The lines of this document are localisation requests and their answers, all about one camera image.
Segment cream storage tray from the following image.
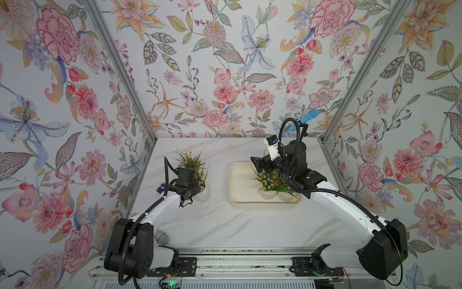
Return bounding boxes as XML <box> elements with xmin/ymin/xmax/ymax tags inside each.
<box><xmin>228</xmin><ymin>162</ymin><xmax>302</xmax><ymax>209</ymax></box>

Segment potted plant pink flowers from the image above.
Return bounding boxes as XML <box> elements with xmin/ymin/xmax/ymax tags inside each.
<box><xmin>193</xmin><ymin>166</ymin><xmax>210</xmax><ymax>203</ymax></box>

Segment potted plant red flowers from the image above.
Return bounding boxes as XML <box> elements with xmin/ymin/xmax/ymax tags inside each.
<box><xmin>276</xmin><ymin>191</ymin><xmax>299</xmax><ymax>203</ymax></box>

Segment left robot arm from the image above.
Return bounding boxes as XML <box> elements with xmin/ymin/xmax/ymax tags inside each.
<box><xmin>104</xmin><ymin>167</ymin><xmax>200</xmax><ymax>285</ymax></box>

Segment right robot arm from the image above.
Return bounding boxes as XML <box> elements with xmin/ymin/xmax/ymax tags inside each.
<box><xmin>251</xmin><ymin>135</ymin><xmax>408</xmax><ymax>281</ymax></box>

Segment potted plant orange flowers left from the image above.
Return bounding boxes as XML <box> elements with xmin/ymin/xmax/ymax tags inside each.
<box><xmin>176</xmin><ymin>151</ymin><xmax>205</xmax><ymax>175</ymax></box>

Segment blue microphone on black stand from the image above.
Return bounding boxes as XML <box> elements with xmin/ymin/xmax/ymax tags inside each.
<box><xmin>288</xmin><ymin>109</ymin><xmax>320</xmax><ymax>138</ymax></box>

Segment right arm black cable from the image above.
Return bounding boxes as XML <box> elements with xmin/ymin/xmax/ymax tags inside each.
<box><xmin>277</xmin><ymin>117</ymin><xmax>404</xmax><ymax>288</ymax></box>

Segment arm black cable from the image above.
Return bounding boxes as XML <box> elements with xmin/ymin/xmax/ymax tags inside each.
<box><xmin>117</xmin><ymin>156</ymin><xmax>181</xmax><ymax>289</ymax></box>
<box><xmin>277</xmin><ymin>117</ymin><xmax>404</xmax><ymax>288</ymax></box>

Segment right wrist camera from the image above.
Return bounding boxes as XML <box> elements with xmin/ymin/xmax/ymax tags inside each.
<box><xmin>265</xmin><ymin>135</ymin><xmax>280</xmax><ymax>161</ymax></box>

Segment grey cylinder at left wall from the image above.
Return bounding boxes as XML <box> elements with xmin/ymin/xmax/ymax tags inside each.
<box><xmin>154</xmin><ymin>230</ymin><xmax>169</xmax><ymax>246</ymax></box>

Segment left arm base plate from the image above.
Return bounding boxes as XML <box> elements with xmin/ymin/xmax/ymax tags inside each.
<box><xmin>147</xmin><ymin>257</ymin><xmax>197</xmax><ymax>278</ymax></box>

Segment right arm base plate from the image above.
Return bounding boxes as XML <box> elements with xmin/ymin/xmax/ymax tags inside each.
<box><xmin>289</xmin><ymin>256</ymin><xmax>344</xmax><ymax>278</ymax></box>

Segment aluminium mounting rail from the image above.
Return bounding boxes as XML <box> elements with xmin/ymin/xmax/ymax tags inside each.
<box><xmin>88</xmin><ymin>247</ymin><xmax>398</xmax><ymax>281</ymax></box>

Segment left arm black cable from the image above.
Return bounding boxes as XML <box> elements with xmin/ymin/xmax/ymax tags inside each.
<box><xmin>117</xmin><ymin>156</ymin><xmax>181</xmax><ymax>289</ymax></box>

